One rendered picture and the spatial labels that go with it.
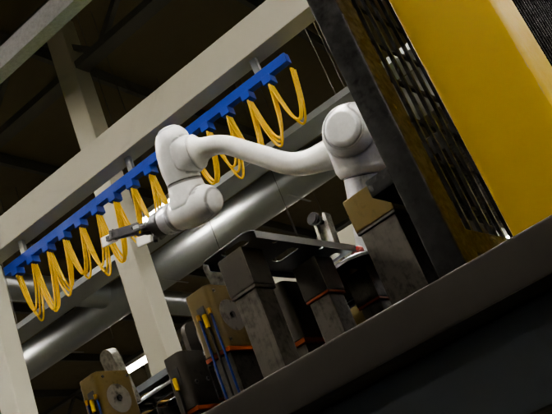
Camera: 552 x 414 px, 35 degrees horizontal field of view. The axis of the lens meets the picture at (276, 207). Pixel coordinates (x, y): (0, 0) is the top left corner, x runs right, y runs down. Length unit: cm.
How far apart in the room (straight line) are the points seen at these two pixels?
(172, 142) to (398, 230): 118
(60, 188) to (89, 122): 551
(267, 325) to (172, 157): 128
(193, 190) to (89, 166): 327
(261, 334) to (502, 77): 51
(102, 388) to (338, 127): 79
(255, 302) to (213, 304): 27
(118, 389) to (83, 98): 983
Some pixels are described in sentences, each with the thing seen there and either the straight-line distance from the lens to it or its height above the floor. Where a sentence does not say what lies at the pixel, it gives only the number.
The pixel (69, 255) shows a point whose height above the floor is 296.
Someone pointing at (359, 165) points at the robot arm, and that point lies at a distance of 206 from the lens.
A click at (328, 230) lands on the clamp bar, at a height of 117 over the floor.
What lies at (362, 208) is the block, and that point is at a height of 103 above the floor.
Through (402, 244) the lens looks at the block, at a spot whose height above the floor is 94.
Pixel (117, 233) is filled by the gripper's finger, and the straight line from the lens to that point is 259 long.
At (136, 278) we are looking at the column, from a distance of 1031.
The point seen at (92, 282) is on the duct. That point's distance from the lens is 1190.
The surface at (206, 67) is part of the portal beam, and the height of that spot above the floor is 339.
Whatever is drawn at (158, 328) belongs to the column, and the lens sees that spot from 1005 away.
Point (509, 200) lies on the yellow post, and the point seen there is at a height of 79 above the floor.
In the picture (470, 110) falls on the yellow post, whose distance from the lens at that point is 95.
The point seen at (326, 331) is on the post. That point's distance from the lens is 139.
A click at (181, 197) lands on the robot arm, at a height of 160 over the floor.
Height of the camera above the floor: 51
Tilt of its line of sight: 24 degrees up
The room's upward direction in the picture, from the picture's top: 22 degrees counter-clockwise
